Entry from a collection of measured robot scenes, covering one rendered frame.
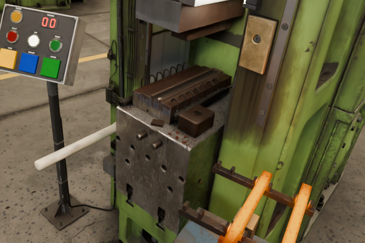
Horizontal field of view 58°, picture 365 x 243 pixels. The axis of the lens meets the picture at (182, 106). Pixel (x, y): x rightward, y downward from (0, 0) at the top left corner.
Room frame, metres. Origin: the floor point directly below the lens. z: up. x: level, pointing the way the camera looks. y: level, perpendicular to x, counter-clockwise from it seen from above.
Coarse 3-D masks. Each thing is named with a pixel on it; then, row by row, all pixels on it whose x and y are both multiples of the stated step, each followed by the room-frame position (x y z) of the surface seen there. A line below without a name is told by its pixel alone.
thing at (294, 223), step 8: (304, 184) 0.76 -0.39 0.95; (304, 192) 0.73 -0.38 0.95; (304, 200) 0.69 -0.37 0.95; (296, 208) 0.66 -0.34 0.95; (304, 208) 0.66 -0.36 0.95; (296, 216) 0.63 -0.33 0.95; (288, 224) 0.60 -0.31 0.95; (296, 224) 0.60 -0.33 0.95; (288, 232) 0.57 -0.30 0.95; (296, 232) 0.58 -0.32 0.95; (288, 240) 0.55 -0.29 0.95
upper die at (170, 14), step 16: (144, 0) 1.13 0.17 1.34; (160, 0) 1.09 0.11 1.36; (240, 0) 1.34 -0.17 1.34; (144, 16) 1.13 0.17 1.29; (160, 16) 1.09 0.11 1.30; (176, 16) 1.05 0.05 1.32; (192, 16) 1.09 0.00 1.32; (208, 16) 1.17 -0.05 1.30; (224, 16) 1.26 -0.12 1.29; (176, 32) 1.05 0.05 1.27
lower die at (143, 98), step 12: (180, 72) 1.38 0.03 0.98; (192, 72) 1.38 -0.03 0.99; (204, 72) 1.37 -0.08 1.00; (156, 84) 1.23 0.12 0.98; (168, 84) 1.23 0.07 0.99; (192, 84) 1.23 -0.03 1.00; (216, 84) 1.28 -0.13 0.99; (228, 84) 1.37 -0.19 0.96; (144, 96) 1.12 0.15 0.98; (168, 96) 1.11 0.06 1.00; (144, 108) 1.12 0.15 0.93; (156, 108) 1.08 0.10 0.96; (168, 108) 1.05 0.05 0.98; (180, 108) 1.09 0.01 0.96; (168, 120) 1.04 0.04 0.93
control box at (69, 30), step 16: (32, 16) 1.33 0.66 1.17; (48, 16) 1.33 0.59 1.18; (64, 16) 1.32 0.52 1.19; (0, 32) 1.31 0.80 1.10; (16, 32) 1.30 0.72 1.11; (32, 32) 1.30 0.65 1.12; (48, 32) 1.29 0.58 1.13; (64, 32) 1.29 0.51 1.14; (80, 32) 1.32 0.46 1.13; (0, 48) 1.28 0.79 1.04; (16, 48) 1.27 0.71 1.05; (32, 48) 1.26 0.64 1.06; (48, 48) 1.26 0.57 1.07; (64, 48) 1.25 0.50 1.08; (80, 48) 1.32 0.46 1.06; (16, 64) 1.24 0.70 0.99; (64, 64) 1.22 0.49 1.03; (48, 80) 1.19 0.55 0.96; (64, 80) 1.18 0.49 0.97
